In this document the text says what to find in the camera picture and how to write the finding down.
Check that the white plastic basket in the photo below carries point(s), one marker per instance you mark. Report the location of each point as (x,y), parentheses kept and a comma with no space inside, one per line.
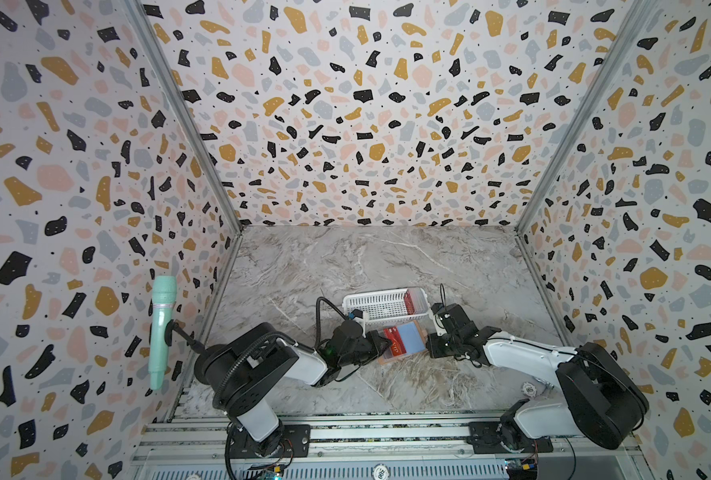
(386,306)

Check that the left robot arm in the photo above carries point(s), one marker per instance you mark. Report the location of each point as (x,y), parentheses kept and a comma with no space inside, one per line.
(242,373)

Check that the mint green microphone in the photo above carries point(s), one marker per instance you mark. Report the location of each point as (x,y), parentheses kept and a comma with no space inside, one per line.
(163,298)

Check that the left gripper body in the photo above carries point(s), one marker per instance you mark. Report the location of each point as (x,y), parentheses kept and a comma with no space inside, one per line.
(363,354)

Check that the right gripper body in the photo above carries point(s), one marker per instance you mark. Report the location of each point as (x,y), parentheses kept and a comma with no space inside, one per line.
(458,346)

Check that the tan leather card holder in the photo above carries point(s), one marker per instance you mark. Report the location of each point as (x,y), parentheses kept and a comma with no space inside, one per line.
(414,337)

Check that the red card stack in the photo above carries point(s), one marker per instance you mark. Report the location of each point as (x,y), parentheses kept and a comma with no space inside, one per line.
(409,301)

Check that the aluminium mounting rail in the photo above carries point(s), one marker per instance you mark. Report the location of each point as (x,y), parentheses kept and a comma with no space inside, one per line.
(384,446)

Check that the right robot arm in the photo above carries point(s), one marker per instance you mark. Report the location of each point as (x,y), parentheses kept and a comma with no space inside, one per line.
(588,393)

